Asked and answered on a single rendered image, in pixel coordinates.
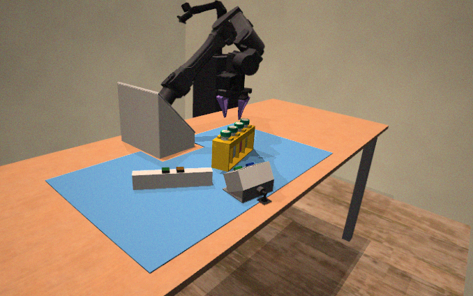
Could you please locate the blue flat mat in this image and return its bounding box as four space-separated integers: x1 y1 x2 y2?
45 123 332 273

